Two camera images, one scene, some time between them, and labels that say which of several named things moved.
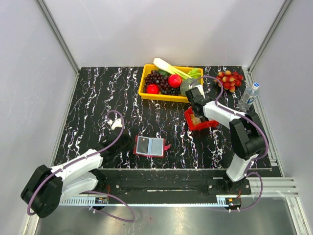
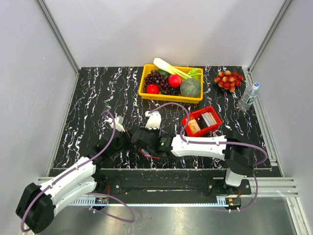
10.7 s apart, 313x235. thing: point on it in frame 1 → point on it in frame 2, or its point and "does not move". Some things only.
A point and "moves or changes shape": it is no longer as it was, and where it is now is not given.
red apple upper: [175, 81] does not move
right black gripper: [199, 116] → [157, 131]
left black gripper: [130, 143] does not move
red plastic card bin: [204, 125] moves or changes shape
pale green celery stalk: [168, 68] does not move
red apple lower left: [152, 88] does not move
